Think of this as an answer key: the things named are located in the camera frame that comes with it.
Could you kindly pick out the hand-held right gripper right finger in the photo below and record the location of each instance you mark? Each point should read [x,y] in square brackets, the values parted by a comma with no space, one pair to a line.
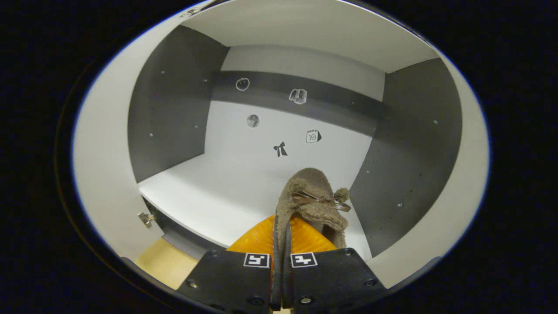
[331,279]

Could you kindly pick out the white shoe cabinet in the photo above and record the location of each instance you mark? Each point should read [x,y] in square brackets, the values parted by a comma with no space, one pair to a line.
[261,192]

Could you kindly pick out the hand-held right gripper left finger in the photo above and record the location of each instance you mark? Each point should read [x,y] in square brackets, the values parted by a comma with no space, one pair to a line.
[226,279]

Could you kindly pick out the white shoe cabinet door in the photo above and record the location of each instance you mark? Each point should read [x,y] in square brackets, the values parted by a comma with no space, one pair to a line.
[462,196]
[100,152]

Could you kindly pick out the brown fuzzy shoe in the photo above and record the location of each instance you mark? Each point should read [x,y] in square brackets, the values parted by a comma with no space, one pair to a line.
[309,187]

